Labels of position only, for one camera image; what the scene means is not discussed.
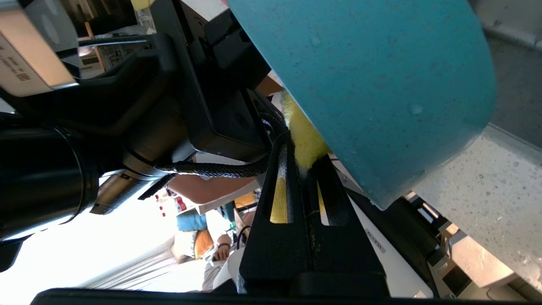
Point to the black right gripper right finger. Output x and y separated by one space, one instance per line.
347 262

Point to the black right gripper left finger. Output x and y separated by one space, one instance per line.
275 258

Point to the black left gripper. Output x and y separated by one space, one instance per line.
220 123

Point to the yellow green sponge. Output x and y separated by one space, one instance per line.
307 144

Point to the teal bowl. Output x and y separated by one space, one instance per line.
381 84

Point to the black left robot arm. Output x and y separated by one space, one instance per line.
38 178

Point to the white black robot base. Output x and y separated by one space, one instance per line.
381 245

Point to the stainless steel sink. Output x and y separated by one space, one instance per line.
516 84

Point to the orange cushion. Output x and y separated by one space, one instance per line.
204 243

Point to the small yellow object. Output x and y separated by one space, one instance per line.
142 3

